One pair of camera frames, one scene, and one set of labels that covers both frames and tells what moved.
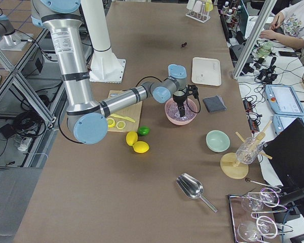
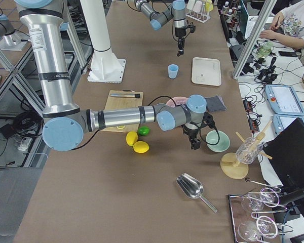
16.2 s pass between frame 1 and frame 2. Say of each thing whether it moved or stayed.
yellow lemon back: stayed
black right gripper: moved
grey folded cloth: stayed
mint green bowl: stayed
